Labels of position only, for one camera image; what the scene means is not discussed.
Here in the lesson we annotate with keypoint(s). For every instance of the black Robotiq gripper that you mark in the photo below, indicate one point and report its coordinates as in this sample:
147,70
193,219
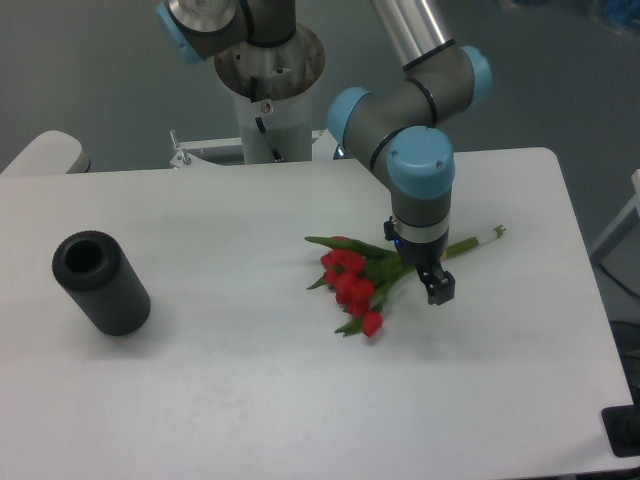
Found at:
426,257

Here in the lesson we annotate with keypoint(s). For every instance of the red tulip bouquet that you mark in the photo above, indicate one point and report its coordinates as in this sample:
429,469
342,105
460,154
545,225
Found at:
361,276

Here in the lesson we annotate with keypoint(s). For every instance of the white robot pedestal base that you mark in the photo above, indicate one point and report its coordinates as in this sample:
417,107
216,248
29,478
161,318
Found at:
269,63

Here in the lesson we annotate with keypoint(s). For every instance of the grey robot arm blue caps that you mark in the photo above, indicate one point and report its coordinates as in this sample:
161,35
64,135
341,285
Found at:
398,137

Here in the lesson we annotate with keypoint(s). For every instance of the white furniture at right edge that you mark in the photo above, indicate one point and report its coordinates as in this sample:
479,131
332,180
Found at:
618,228

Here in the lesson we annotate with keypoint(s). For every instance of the black cylindrical vase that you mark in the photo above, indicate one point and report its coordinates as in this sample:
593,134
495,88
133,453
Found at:
95,272

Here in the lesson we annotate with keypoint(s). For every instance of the black device at table edge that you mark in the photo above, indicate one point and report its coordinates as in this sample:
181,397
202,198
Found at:
622,429

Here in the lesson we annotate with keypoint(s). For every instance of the white chair backrest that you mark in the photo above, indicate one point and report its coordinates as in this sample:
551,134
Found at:
51,153

